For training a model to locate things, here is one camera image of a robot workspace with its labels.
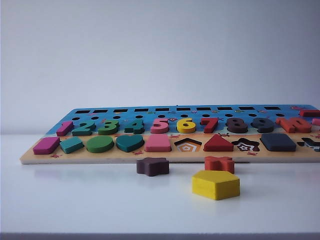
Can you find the navy square block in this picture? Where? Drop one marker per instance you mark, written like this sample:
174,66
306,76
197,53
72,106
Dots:
276,142

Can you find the pink number five piece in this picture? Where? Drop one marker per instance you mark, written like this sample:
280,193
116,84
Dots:
160,130

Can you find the pink trapezoid block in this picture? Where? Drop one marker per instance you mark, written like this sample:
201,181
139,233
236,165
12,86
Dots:
158,143

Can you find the dark teal number four piece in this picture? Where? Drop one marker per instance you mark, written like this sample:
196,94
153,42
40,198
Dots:
136,128

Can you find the yellow number six piece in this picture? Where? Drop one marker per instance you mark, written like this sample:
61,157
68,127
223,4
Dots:
185,130

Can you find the dark teal heart block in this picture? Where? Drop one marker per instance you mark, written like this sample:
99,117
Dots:
130,143

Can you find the dark purple star block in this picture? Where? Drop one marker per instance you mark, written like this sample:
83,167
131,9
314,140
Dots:
152,166

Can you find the red number seven piece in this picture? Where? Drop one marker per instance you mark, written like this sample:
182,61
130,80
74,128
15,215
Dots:
210,127

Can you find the green number three piece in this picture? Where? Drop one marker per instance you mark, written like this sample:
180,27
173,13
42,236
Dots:
107,130

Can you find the red triangle block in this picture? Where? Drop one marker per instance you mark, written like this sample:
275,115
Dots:
217,145

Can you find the green circle block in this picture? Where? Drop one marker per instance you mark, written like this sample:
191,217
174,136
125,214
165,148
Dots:
100,143

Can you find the ocean themed wooden puzzle board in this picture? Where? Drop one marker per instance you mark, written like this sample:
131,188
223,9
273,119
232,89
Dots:
100,157

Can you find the orange cross block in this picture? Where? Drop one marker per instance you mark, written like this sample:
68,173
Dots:
220,163

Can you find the dark purple number eight piece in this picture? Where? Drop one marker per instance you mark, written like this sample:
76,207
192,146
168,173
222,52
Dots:
236,130

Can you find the teal number two piece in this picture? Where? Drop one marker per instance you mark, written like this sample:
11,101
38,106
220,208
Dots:
82,131

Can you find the yellow pentagon block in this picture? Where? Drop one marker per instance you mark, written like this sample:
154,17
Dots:
215,187

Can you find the teal diamond block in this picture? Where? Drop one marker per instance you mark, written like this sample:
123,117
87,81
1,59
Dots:
71,145

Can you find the magenta number one piece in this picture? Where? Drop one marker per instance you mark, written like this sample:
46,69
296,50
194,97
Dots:
63,130

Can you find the navy number nine piece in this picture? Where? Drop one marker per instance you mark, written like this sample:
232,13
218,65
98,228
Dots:
262,129

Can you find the magenta rectangle block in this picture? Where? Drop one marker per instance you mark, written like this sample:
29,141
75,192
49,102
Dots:
46,145

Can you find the orange number ten piece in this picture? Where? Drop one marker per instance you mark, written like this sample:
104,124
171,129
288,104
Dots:
287,126

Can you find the red minus sign piece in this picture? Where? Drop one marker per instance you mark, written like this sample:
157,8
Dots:
310,112

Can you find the pink greater-than sign piece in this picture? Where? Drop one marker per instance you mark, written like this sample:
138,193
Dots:
316,121

